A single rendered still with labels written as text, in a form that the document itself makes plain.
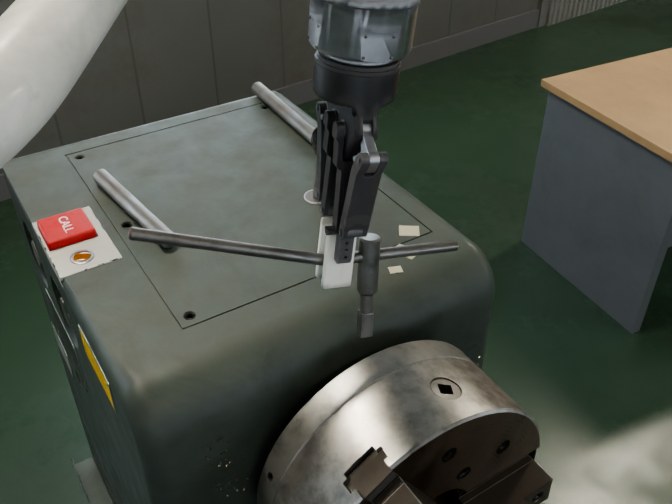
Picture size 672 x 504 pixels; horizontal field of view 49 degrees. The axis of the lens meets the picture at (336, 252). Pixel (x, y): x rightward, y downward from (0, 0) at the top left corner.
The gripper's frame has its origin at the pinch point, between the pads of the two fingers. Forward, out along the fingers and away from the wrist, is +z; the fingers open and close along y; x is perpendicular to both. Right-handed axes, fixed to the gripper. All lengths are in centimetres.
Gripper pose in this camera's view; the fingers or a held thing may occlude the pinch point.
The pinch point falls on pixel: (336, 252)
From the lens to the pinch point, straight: 74.0
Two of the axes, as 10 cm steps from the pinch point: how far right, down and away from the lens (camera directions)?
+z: -1.0, 8.4, 5.3
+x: 9.4, -0.9, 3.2
